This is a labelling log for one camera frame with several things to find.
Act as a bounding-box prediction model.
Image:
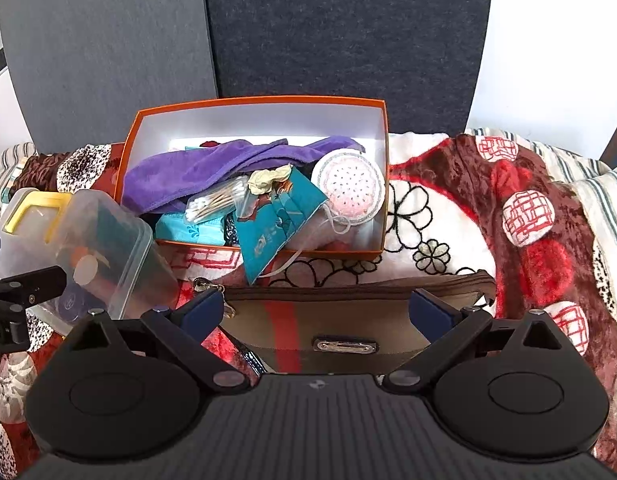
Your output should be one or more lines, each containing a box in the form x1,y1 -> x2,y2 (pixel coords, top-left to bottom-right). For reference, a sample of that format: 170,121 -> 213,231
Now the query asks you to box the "grey fabric panel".
0,0 -> 220,154

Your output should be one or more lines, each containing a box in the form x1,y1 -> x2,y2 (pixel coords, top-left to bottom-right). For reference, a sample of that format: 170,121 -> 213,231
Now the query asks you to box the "blue tissue pack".
155,210 -> 227,247

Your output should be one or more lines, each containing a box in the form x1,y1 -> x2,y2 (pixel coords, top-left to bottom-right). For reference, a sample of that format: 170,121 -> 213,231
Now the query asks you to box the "beige cloth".
247,164 -> 294,196

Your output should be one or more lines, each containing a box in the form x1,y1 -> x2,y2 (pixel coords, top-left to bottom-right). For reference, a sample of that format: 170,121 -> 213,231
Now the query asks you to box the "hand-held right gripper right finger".
383,287 -> 565,396

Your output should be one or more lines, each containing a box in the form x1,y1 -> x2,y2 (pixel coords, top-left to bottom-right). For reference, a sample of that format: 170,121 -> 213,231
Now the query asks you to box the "red printed blanket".
0,132 -> 615,480

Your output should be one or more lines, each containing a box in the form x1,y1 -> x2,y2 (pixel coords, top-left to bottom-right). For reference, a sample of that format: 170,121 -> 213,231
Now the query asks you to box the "brown striped zip pouch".
191,269 -> 497,376

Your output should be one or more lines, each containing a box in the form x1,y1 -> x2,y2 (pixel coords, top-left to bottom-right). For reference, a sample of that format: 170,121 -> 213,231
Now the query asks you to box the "dark blue jar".
58,282 -> 107,324

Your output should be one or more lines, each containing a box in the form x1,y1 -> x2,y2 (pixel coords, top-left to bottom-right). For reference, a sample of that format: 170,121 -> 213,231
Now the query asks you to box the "cotton swabs bag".
183,176 -> 252,226

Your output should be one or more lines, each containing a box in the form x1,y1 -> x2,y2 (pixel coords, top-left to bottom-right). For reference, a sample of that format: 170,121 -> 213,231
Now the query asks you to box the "clear plastic storage box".
0,187 -> 182,339

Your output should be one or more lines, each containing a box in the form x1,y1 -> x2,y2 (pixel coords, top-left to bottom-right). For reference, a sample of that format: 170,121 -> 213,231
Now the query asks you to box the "striped bedsheet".
0,127 -> 617,466

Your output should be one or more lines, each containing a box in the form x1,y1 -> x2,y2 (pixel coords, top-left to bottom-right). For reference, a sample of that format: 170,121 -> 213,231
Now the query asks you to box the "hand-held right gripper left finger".
63,287 -> 252,396

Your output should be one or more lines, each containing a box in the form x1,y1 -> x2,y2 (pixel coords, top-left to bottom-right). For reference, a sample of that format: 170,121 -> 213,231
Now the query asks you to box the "purple cloth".
123,135 -> 367,216

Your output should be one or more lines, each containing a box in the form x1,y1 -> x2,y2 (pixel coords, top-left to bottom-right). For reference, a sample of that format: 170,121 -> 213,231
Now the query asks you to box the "orange cardboard box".
112,95 -> 389,264

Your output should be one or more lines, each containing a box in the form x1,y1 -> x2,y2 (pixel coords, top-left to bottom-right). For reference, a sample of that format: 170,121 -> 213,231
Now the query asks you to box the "pink round pad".
311,150 -> 388,236

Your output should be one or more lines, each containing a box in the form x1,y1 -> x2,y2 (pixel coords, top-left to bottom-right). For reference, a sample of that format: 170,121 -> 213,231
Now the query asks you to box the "dark blue fabric panel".
202,0 -> 495,136

